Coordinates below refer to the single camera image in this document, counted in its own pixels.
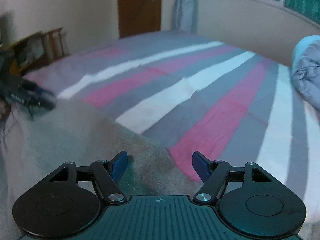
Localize grey pants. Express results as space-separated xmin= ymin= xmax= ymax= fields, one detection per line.
xmin=1 ymin=100 xmax=200 ymax=239

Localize striped pink grey bedsheet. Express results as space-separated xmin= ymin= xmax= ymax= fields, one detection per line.
xmin=26 ymin=32 xmax=319 ymax=223

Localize folded blue-grey quilt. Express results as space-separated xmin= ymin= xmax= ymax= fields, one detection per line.
xmin=291 ymin=35 xmax=320 ymax=110

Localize brown wooden door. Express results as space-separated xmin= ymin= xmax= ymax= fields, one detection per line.
xmin=118 ymin=0 xmax=162 ymax=38

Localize grey curtain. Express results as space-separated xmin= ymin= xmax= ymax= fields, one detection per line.
xmin=172 ymin=0 xmax=198 ymax=33

